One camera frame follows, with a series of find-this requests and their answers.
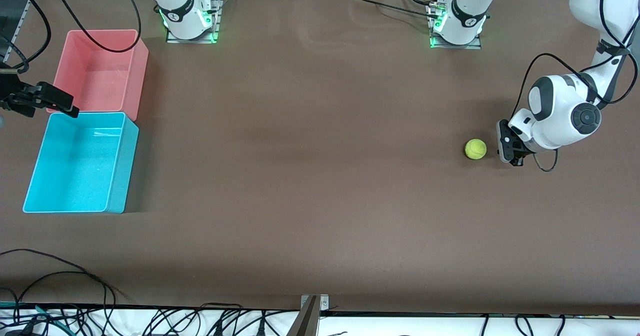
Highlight yellow-green tennis ball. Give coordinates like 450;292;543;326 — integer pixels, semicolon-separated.
464;139;488;160

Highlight pink plastic bin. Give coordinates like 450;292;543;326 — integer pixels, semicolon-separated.
46;29;150;122

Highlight blue plastic bin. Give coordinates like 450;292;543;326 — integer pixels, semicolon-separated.
22;112;140;214

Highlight perforated aluminium rail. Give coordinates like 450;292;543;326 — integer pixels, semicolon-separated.
6;0;32;60

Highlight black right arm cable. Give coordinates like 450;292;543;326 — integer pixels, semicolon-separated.
0;0;52;72
47;0;142;54

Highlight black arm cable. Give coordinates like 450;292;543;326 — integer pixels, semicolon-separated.
0;0;52;72
511;0;640;172
47;0;142;54

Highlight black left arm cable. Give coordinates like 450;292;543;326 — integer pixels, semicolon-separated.
511;0;640;172

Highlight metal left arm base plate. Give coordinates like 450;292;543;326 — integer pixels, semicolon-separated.
427;3;483;50

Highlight thin black table cable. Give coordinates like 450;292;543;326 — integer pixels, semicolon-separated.
12;271;126;306
0;248;117;306

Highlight black base power cable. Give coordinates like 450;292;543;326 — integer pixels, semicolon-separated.
348;0;441;20

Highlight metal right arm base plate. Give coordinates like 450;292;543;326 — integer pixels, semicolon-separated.
166;0;223;44

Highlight teal cable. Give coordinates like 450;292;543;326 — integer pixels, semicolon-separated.
0;302;68;329

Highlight small metal table bracket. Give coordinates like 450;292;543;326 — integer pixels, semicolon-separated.
300;294;330;310

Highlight dark grey mounting post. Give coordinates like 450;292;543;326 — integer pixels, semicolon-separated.
286;296;320;336

